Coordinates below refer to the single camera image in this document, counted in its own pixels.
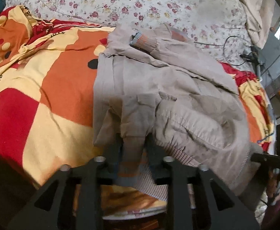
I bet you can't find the black cable on bed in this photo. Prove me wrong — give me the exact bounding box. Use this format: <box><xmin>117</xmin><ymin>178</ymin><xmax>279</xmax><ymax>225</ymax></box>
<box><xmin>193</xmin><ymin>35</ymin><xmax>253</xmax><ymax>67</ymax></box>

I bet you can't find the beige pillow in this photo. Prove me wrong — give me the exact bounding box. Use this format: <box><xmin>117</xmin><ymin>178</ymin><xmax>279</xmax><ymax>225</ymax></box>
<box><xmin>239</xmin><ymin>0</ymin><xmax>276</xmax><ymax>49</ymax></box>

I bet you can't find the black clamp device with pole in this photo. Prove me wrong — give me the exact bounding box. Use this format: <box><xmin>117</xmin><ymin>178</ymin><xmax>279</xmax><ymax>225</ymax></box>
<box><xmin>240</xmin><ymin>45</ymin><xmax>265</xmax><ymax>81</ymax></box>

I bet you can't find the beige corduroy jacket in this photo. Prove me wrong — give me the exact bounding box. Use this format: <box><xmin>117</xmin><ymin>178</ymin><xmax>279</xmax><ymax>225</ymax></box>
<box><xmin>92</xmin><ymin>23</ymin><xmax>264</xmax><ymax>202</ymax></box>

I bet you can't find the white floral quilt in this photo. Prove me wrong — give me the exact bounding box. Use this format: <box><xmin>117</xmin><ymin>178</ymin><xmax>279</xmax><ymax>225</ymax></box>
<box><xmin>6</xmin><ymin>0</ymin><xmax>251</xmax><ymax>65</ymax></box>

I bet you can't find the orange red yellow blanket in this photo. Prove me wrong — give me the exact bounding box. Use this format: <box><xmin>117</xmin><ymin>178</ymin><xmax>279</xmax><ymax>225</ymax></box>
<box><xmin>0</xmin><ymin>4</ymin><xmax>276</xmax><ymax>221</ymax></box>

